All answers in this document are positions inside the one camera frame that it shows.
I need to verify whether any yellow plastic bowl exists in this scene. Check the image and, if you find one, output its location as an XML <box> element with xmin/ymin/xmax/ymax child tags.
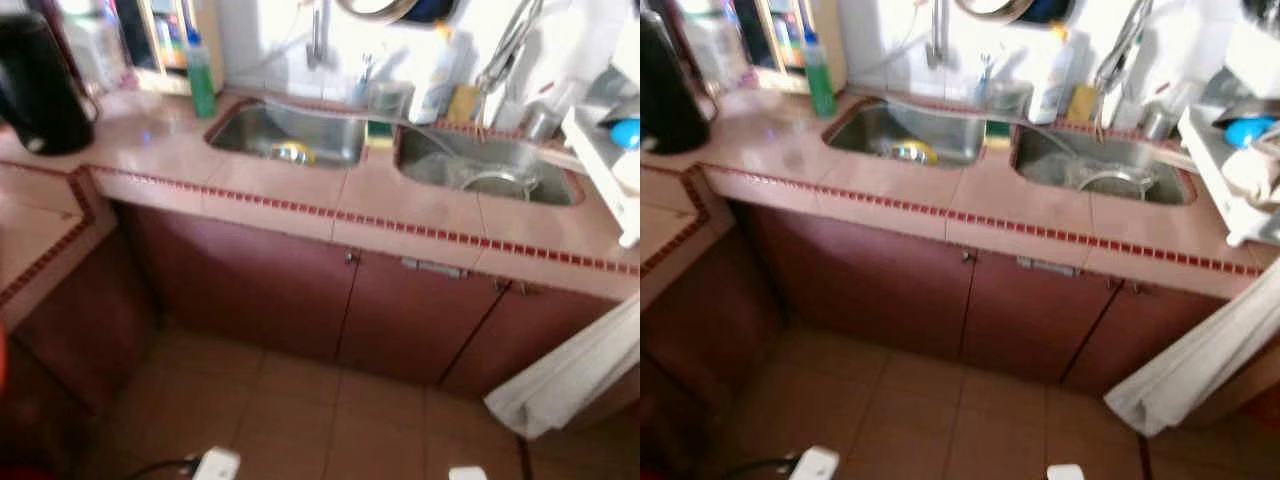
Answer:
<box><xmin>890</xmin><ymin>140</ymin><xmax>939</xmax><ymax>166</ymax></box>
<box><xmin>268</xmin><ymin>140</ymin><xmax>317</xmax><ymax>167</ymax></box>

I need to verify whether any white dish rack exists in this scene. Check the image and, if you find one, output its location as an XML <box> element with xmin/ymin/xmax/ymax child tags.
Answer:
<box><xmin>560</xmin><ymin>65</ymin><xmax>641</xmax><ymax>249</ymax></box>
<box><xmin>1178</xmin><ymin>65</ymin><xmax>1280</xmax><ymax>249</ymax></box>

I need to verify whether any steel mesh strainer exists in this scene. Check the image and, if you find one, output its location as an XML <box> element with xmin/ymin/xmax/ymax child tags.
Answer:
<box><xmin>460</xmin><ymin>168</ymin><xmax>541</xmax><ymax>201</ymax></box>
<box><xmin>1075</xmin><ymin>168</ymin><xmax>1156</xmax><ymax>201</ymax></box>

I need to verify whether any maroon cabinet door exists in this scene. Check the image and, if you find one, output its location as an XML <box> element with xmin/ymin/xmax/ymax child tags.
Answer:
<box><xmin>735</xmin><ymin>200</ymin><xmax>976</xmax><ymax>361</ymax></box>
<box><xmin>955</xmin><ymin>255</ymin><xmax>1121</xmax><ymax>386</ymax></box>
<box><xmin>335</xmin><ymin>250</ymin><xmax>506</xmax><ymax>386</ymax></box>
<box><xmin>440</xmin><ymin>280</ymin><xmax>621</xmax><ymax>401</ymax></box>
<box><xmin>1060</xmin><ymin>285</ymin><xmax>1231</xmax><ymax>401</ymax></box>
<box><xmin>115</xmin><ymin>200</ymin><xmax>359</xmax><ymax>363</ymax></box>

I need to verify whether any steel cup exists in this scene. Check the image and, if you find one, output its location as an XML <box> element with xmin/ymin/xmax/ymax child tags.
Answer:
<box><xmin>1140</xmin><ymin>105</ymin><xmax>1179</xmax><ymax>141</ymax></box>
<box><xmin>520</xmin><ymin>105</ymin><xmax>561</xmax><ymax>141</ymax></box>

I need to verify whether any white hanging towel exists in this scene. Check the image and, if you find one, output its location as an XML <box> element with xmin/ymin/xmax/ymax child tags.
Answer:
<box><xmin>485</xmin><ymin>295</ymin><xmax>641</xmax><ymax>439</ymax></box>
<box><xmin>1103</xmin><ymin>260</ymin><xmax>1280</xmax><ymax>439</ymax></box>

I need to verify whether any black electric kettle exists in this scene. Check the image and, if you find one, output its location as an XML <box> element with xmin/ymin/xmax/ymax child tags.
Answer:
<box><xmin>640</xmin><ymin>10</ymin><xmax>713</xmax><ymax>156</ymax></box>
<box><xmin>0</xmin><ymin>12</ymin><xmax>98</xmax><ymax>156</ymax></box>

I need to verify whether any white jar with green band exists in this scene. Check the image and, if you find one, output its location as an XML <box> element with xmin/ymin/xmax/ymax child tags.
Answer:
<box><xmin>675</xmin><ymin>0</ymin><xmax>746</xmax><ymax>91</ymax></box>
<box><xmin>55</xmin><ymin>0</ymin><xmax>126</xmax><ymax>91</ymax></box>

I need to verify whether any steel sink basin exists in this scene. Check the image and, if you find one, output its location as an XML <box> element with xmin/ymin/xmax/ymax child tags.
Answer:
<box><xmin>395</xmin><ymin>125</ymin><xmax>584</xmax><ymax>208</ymax></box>
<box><xmin>822</xmin><ymin>98</ymin><xmax>988</xmax><ymax>169</ymax></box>
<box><xmin>205</xmin><ymin>100</ymin><xmax>369</xmax><ymax>169</ymax></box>
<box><xmin>1012</xmin><ymin>125</ymin><xmax>1199</xmax><ymax>208</ymax></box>

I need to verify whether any green dish soap bottle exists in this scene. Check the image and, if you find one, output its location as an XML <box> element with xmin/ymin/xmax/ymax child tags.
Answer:
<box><xmin>185</xmin><ymin>28</ymin><xmax>218</xmax><ymax>119</ymax></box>
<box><xmin>803</xmin><ymin>28</ymin><xmax>837</xmax><ymax>119</ymax></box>

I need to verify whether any beige water purifier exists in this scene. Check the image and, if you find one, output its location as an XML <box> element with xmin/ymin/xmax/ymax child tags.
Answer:
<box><xmin>115</xmin><ymin>0</ymin><xmax>223</xmax><ymax>96</ymax></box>
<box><xmin>730</xmin><ymin>0</ymin><xmax>846</xmax><ymax>96</ymax></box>

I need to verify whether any white detergent bottle yellow cap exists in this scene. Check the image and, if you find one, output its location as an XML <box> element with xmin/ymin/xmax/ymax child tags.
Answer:
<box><xmin>1030</xmin><ymin>22</ymin><xmax>1076</xmax><ymax>126</ymax></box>
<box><xmin>408</xmin><ymin>22</ymin><xmax>459</xmax><ymax>126</ymax></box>

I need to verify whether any hanging steel pan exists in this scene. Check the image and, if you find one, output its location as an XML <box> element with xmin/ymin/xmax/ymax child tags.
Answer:
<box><xmin>955</xmin><ymin>0</ymin><xmax>1041</xmax><ymax>23</ymax></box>
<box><xmin>335</xmin><ymin>0</ymin><xmax>421</xmax><ymax>23</ymax></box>

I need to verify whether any beige cloth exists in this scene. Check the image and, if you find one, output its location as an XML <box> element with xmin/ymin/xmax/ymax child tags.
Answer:
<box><xmin>1220</xmin><ymin>130</ymin><xmax>1280</xmax><ymax>211</ymax></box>

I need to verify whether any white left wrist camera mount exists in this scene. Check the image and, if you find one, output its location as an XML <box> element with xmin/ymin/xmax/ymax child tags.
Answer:
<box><xmin>190</xmin><ymin>448</ymin><xmax>241</xmax><ymax>480</ymax></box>
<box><xmin>790</xmin><ymin>446</ymin><xmax>841</xmax><ymax>480</ymax></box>

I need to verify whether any steel wall faucet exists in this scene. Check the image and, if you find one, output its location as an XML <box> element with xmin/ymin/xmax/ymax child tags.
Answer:
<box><xmin>925</xmin><ymin>0</ymin><xmax>951</xmax><ymax>71</ymax></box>
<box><xmin>305</xmin><ymin>0</ymin><xmax>331</xmax><ymax>71</ymax></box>

